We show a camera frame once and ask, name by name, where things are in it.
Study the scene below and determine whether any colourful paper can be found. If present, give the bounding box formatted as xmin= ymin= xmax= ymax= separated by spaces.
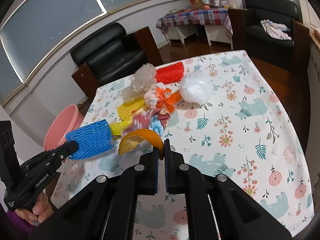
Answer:
xmin=121 ymin=108 xmax=170 ymax=136

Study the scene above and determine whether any black leather armchair left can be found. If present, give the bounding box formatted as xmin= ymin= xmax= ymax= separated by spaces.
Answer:
xmin=70 ymin=22 xmax=164 ymax=98

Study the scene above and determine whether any yellow plastic bag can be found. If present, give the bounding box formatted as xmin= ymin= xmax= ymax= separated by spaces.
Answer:
xmin=110 ymin=120 xmax=131 ymax=137

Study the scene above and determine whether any floral bear tablecloth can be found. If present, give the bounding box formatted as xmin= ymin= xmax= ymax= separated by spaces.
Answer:
xmin=51 ymin=50 xmax=314 ymax=239

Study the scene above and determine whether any white desk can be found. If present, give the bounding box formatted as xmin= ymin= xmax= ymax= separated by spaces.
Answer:
xmin=164 ymin=24 xmax=233 ymax=50

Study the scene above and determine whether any pink plastic trash bin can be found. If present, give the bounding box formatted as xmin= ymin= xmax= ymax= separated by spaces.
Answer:
xmin=43 ymin=105 xmax=84 ymax=151

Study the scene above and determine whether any orange white snack wrapper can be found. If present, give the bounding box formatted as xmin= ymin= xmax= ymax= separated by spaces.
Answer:
xmin=144 ymin=82 xmax=182 ymax=113

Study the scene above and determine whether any orange peel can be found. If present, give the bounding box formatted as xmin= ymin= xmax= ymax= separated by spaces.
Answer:
xmin=118 ymin=128 xmax=164 ymax=159

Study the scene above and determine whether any plastic drink cup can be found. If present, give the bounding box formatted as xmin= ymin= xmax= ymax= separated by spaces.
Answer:
xmin=228 ymin=0 xmax=236 ymax=9

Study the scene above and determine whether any white plastic bag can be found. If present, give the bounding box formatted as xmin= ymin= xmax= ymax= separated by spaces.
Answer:
xmin=179 ymin=70 xmax=214 ymax=105

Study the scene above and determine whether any clear bubble wrap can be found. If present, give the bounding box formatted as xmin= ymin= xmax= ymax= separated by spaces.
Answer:
xmin=121 ymin=63 xmax=156 ymax=102

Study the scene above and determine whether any yellow foam net sleeve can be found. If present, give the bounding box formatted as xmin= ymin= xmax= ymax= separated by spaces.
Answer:
xmin=117 ymin=98 xmax=148 ymax=121

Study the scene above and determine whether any blue foam net sleeve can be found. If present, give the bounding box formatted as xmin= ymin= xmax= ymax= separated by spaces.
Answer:
xmin=65 ymin=119 xmax=113 ymax=160

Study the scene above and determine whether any bed with brown blanket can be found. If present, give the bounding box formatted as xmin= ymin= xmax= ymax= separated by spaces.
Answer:
xmin=306 ymin=27 xmax=320 ymax=111

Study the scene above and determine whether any plaid tablecloth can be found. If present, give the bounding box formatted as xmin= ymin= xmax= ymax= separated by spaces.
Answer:
xmin=156 ymin=8 xmax=233 ymax=40

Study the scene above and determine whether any red foam net sleeve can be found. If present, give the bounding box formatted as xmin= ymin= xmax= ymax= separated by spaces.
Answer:
xmin=155 ymin=61 xmax=184 ymax=85

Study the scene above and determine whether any bowl on desk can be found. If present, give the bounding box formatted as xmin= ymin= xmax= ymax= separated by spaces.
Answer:
xmin=168 ymin=9 xmax=180 ymax=15

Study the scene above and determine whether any person's left hand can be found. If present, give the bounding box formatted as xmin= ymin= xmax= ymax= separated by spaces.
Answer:
xmin=15 ymin=192 xmax=54 ymax=225

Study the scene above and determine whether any cloth on armchair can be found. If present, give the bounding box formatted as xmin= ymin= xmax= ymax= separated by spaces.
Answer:
xmin=260 ymin=20 xmax=292 ymax=40

